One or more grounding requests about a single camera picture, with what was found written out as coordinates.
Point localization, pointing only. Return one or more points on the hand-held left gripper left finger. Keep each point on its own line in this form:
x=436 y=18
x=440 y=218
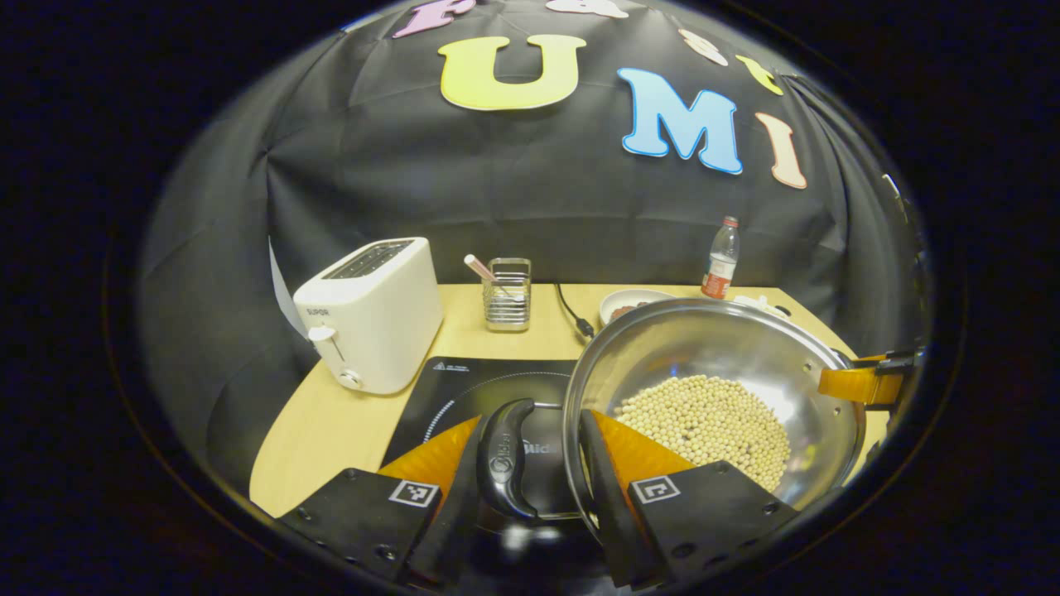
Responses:
x=364 y=513

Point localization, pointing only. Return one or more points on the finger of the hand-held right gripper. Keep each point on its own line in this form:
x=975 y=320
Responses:
x=861 y=385

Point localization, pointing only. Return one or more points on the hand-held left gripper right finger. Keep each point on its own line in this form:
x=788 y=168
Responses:
x=712 y=513

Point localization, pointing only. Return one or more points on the black induction cooktop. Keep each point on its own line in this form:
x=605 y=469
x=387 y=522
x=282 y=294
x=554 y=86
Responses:
x=464 y=381

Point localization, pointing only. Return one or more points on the pile of yellow soybeans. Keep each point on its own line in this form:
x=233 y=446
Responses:
x=704 y=422

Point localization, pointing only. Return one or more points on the white divided dish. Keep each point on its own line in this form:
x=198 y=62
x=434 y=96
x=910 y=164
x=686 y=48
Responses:
x=755 y=303

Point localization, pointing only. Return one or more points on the clear plastic water bottle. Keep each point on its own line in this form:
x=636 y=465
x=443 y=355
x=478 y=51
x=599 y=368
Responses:
x=720 y=265

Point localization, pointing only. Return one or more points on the white toaster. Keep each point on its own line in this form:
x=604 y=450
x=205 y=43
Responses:
x=373 y=323

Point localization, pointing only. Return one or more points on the pile of red beans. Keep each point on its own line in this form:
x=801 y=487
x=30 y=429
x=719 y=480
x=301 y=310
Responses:
x=625 y=310

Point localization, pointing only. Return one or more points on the white round plate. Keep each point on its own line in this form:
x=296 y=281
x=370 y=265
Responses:
x=638 y=296

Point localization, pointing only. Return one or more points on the pink white stick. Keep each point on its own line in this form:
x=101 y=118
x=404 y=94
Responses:
x=479 y=266

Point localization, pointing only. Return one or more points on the black backdrop cloth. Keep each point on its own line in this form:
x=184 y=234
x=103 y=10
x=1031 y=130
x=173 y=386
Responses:
x=497 y=182

